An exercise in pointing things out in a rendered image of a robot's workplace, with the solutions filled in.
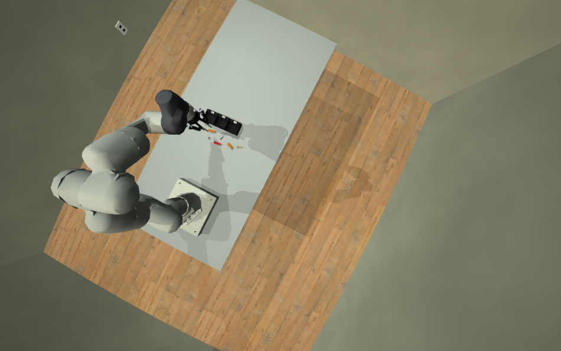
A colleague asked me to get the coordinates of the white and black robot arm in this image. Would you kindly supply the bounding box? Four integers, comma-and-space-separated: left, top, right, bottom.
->
51, 90, 202, 234

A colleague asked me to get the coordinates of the black open-top bin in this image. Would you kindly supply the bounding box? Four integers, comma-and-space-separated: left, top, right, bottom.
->
205, 109, 242, 135

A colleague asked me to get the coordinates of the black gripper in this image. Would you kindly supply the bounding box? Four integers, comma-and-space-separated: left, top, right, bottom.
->
187, 108, 211, 132

